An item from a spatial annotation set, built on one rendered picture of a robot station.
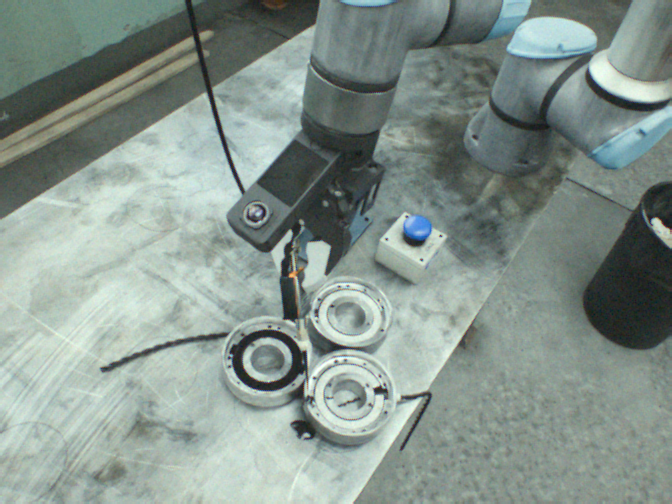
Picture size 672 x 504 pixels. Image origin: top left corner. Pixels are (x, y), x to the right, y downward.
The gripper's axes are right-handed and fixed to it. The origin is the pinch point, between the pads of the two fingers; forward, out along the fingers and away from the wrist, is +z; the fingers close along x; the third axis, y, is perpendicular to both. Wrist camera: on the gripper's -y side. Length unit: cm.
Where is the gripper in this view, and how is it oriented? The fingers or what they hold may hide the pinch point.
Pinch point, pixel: (292, 279)
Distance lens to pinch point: 62.8
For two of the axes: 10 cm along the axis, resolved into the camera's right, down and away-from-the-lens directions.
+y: 5.6, -5.0, 6.7
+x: -8.0, -5.2, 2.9
